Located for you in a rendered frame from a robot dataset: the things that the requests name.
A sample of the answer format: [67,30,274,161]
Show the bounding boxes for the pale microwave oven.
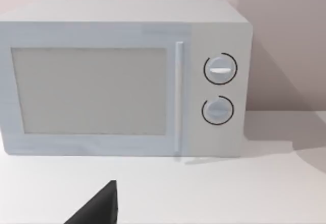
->
[0,0,254,158]

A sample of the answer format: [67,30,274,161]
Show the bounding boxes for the plain pale microwave knob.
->
[201,95,235,126]

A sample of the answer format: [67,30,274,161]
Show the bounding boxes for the pale microwave door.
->
[0,22,192,157]

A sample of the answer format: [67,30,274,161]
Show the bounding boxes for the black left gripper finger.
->
[63,180,119,224]

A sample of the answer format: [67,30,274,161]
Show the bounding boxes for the microwave knob with white bar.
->
[203,52,238,85]

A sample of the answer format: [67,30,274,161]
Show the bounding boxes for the pale microwave door handle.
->
[174,41,184,156]

